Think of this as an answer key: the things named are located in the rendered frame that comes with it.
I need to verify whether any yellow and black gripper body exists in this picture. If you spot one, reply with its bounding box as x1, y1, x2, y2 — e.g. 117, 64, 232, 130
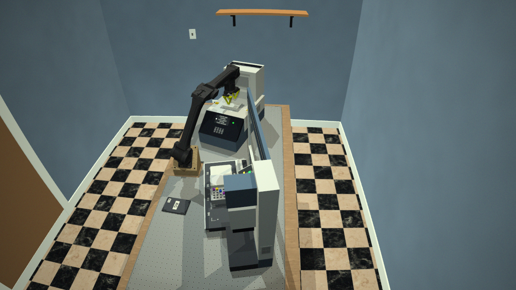
223, 82, 240, 97

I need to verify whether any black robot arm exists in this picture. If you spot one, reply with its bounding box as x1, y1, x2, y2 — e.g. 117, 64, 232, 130
170, 63, 240, 168

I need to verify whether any black rectangular nest with rg label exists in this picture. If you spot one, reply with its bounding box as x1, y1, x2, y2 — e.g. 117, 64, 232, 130
162, 197, 191, 215

